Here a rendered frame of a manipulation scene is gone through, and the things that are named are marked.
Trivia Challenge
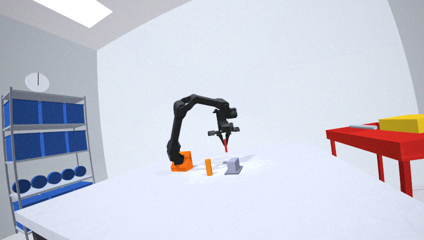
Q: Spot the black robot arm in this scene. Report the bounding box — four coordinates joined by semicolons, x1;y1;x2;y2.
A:
166;93;238;166

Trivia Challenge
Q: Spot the orange cylinder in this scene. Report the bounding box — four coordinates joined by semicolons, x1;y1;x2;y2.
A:
204;159;213;176

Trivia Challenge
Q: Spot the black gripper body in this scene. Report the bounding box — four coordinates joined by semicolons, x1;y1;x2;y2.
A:
207;119;240;136

